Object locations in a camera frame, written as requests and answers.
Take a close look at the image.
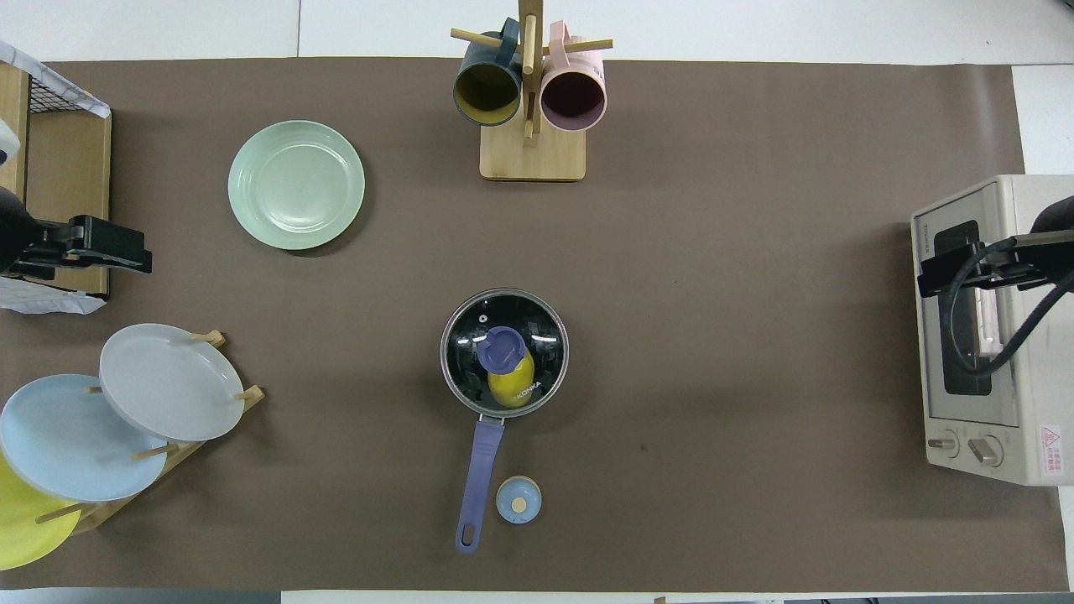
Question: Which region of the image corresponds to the yellow plate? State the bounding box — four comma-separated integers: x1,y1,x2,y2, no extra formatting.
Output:
0,453,82,571

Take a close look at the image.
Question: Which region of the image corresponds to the yellow potato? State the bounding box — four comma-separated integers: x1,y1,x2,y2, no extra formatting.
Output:
487,352,536,409

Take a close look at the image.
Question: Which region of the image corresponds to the green plate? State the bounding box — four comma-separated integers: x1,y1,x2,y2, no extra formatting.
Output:
227,120,367,252

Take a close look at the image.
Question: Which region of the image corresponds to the pink mug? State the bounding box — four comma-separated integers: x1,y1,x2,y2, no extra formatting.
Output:
540,21,607,133

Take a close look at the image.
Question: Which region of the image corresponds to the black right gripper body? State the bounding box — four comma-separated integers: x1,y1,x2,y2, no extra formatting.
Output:
978,239,1074,292

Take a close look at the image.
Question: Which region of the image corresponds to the grey plate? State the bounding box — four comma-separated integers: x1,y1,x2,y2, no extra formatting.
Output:
99,324,246,443

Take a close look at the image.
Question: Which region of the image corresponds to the glass lid blue knob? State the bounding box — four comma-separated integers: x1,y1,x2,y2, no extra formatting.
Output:
442,290,568,418

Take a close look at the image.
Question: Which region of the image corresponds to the beige toaster oven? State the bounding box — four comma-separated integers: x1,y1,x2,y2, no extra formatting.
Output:
910,174,1074,487

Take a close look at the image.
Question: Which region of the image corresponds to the light blue plate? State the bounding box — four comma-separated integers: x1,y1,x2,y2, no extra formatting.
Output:
0,374,169,503

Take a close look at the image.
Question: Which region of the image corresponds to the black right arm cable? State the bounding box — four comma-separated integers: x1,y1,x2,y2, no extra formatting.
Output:
938,237,1074,376

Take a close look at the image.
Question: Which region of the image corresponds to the wooden shelf wire basket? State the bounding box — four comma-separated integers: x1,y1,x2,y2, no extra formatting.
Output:
0,63,112,299

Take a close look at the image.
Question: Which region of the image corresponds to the brown table mat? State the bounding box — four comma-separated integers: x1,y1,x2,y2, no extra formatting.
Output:
0,57,1068,592

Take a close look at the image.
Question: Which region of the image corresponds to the dark blue mug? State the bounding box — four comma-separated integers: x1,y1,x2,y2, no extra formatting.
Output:
453,18,524,128

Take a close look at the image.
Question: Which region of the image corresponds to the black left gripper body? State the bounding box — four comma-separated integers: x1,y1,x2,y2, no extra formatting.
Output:
4,216,89,282

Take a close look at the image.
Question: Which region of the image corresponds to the wooden plate rack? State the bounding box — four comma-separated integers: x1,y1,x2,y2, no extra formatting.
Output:
34,330,266,536

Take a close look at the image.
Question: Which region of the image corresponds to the wooden mug tree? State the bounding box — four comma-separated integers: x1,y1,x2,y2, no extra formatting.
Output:
451,0,614,182

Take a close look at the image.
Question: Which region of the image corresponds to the dark blue saucepan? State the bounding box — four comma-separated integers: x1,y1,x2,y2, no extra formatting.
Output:
440,288,570,555

